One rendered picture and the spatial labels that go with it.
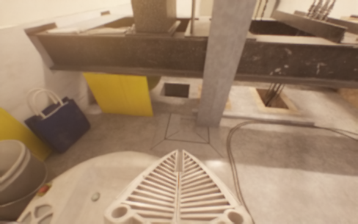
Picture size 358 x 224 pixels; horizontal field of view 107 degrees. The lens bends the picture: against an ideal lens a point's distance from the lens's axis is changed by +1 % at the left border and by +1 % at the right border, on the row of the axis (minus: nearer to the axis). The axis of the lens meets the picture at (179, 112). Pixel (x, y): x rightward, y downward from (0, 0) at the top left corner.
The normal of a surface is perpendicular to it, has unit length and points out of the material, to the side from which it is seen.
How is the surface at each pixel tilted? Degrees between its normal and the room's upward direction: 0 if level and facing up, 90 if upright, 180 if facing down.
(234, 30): 90
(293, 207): 0
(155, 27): 90
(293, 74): 90
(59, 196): 0
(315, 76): 90
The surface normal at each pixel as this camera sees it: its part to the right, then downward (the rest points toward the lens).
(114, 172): -0.04, 0.37
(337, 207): 0.00, -0.74
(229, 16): -0.23, 0.66
